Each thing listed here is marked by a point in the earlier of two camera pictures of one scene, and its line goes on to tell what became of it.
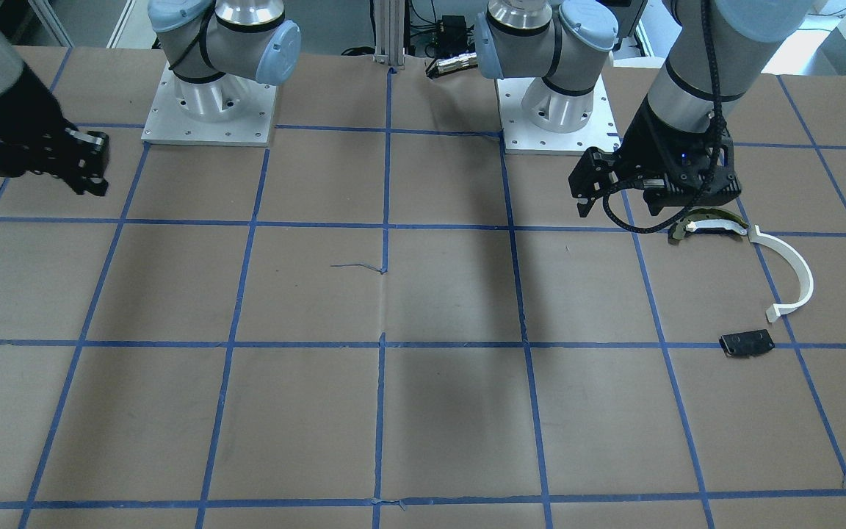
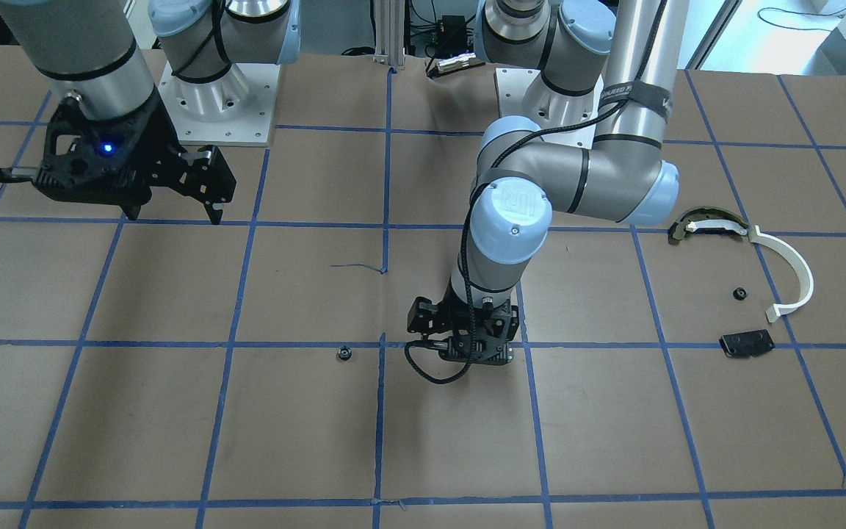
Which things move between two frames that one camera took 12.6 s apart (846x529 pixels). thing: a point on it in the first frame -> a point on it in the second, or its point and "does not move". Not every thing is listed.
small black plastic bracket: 746,342 does not move
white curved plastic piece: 805,274 does not move
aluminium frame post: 390,31 does not move
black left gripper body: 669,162 -> 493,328
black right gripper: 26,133 -> 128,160
